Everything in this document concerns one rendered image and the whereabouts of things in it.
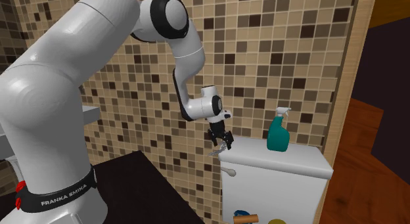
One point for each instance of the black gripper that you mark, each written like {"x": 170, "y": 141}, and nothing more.
{"x": 217, "y": 126}

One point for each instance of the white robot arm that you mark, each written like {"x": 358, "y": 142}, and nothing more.
{"x": 48, "y": 120}

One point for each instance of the small silver metal object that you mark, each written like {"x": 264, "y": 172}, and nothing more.
{"x": 219, "y": 151}

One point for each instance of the teal spray bottle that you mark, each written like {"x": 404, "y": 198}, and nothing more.
{"x": 278, "y": 138}

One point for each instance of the blue round object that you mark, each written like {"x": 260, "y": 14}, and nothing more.
{"x": 241, "y": 213}

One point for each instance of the brown wooden cylinder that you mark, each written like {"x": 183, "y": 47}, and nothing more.
{"x": 246, "y": 219}

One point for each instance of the black robot stand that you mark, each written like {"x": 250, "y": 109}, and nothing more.
{"x": 141, "y": 188}

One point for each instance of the yellow round object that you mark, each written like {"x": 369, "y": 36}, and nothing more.
{"x": 277, "y": 221}

